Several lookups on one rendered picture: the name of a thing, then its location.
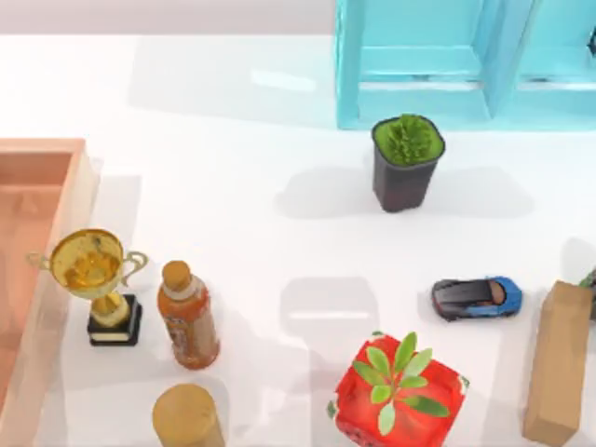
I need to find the red pot with leafy plant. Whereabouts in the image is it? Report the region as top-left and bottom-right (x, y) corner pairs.
(326, 331), (470, 447)

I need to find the orange bottle with tan cap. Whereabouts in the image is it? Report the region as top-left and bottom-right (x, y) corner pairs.
(156, 260), (222, 371)

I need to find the tan cylindrical cup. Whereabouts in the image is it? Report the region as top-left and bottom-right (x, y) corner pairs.
(152, 383), (225, 447)

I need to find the dark green object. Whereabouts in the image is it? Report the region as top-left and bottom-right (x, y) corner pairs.
(578, 267), (596, 321)

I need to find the shallow salmon-coloured box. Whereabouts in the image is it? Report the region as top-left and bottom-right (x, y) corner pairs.
(0, 138), (101, 447)

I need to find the blue and black toy car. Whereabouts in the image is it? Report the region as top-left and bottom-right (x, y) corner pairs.
(430, 275), (523, 323)

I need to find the dark pot with green plant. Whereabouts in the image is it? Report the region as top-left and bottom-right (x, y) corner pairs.
(371, 114), (447, 214)

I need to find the gold trophy on black base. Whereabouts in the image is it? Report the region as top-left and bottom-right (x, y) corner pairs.
(26, 227), (150, 347)

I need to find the brown cardboard box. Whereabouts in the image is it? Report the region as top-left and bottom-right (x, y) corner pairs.
(521, 279), (595, 447)

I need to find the light blue rack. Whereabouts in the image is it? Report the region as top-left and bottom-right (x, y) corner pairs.
(333, 0), (596, 132)

